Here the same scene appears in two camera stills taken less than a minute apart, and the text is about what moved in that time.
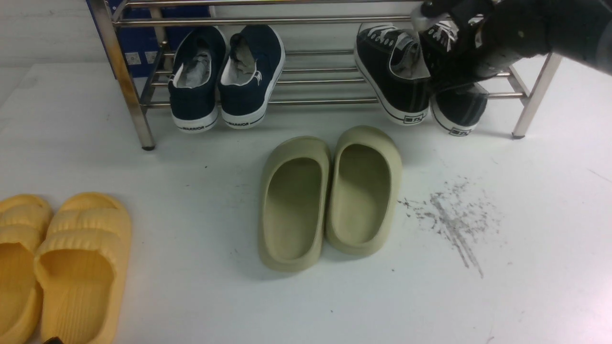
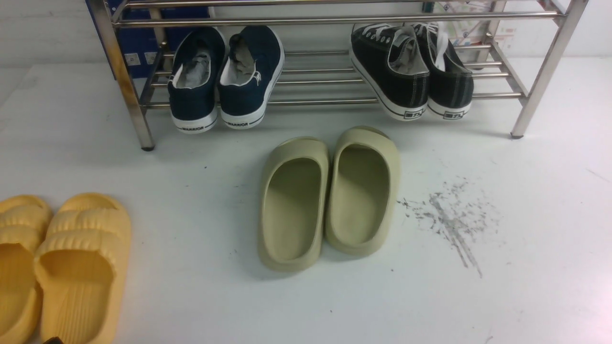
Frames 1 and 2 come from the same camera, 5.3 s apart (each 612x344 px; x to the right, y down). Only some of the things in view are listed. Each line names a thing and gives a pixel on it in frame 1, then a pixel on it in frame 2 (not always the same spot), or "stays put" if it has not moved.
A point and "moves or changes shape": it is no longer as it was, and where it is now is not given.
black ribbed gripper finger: x=53 y=340 stays put
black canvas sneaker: x=457 y=109 moves or changes shape
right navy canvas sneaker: x=251 y=70 stays put
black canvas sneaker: x=392 y=64 stays put
